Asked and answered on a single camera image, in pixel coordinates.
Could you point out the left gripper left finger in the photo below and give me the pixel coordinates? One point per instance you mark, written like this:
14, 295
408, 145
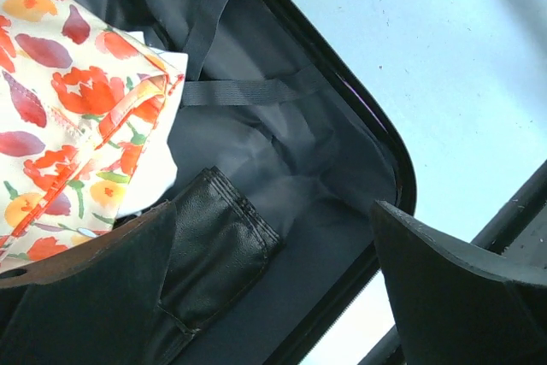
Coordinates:
91, 304

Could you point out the floral cloth pouch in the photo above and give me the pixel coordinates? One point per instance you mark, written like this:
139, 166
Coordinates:
86, 111

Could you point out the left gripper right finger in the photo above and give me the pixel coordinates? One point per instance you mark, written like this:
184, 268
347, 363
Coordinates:
454, 302

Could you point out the yellow Pikachu hard-shell suitcase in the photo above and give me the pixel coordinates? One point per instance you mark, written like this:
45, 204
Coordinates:
269, 103

